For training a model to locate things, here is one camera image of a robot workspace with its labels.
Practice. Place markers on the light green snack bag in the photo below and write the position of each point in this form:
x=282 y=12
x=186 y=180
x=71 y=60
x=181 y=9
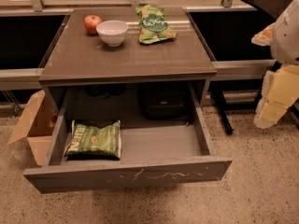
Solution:
x=152 y=25

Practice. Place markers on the black device inside cabinet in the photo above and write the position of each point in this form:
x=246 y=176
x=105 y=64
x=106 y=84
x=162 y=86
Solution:
x=165 y=100

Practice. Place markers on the white ceramic bowl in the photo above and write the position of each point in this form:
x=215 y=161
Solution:
x=112 y=33

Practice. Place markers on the green jalapeno chip bag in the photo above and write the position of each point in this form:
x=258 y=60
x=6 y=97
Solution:
x=93 y=141

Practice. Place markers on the grey cabinet with counter top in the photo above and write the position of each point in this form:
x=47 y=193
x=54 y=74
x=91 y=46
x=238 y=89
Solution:
x=79 y=59

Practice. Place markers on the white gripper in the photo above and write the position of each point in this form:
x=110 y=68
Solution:
x=286 y=36

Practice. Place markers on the grey open drawer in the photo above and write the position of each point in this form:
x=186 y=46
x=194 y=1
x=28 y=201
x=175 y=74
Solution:
x=153 y=152

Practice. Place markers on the brown cardboard box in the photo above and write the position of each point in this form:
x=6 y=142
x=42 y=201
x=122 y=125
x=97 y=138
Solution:
x=36 y=125

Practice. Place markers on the red apple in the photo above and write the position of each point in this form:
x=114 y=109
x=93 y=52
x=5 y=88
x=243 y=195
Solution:
x=90 y=23

